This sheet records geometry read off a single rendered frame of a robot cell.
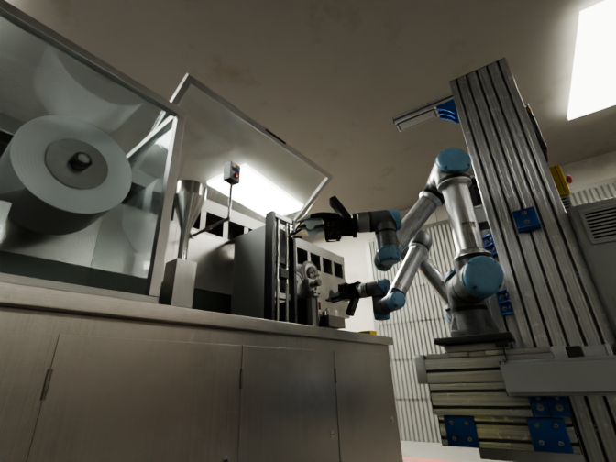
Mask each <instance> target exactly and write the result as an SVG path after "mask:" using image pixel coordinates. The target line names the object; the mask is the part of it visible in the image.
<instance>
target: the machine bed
mask: <svg viewBox="0 0 616 462"><path fill-rule="evenodd" d="M0 306H4V307H14V308H23V309H32V310H41V311H51V312H59V313H68V314H86V315H95V316H104V317H113V318H122V319H131V320H140V321H150V322H158V323H167V324H176V325H194V326H203V327H212V328H221V329H230V330H239V331H249V332H258V333H266V334H275V335H285V336H302V337H311V338H320V339H329V340H338V341H347V342H357V343H366V344H374V345H384V346H392V345H393V339H392V337H389V336H383V335H371V334H364V333H358V332H351V331H345V330H338V329H332V328H325V327H319V326H312V325H306V324H294V323H287V322H281V321H274V320H268V319H261V318H255V317H248V316H242V315H235V314H229V313H217V312H210V311H204V310H197V309H191V308H184V307H178V306H171V305H165V304H158V303H152V302H140V301H133V300H127V299H120V298H114V297H107V296H101V295H94V294H88V293H81V292H75V291H63V290H56V289H50V288H43V287H37V286H30V285H24V284H17V283H11V282H4V281H0Z"/></svg>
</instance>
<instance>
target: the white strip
mask: <svg viewBox="0 0 616 462"><path fill-rule="evenodd" d="M234 242H235V250H234V266H233V281H232V297H231V313H230V314H235V315H242V316H248V317H255V318H261V319H264V271H265V226H261V227H259V228H257V229H254V230H252V231H249V232H247V233H245V234H243V235H241V236H237V237H235V238H233V239H231V240H228V241H226V242H225V245H229V244H231V243H234Z"/></svg>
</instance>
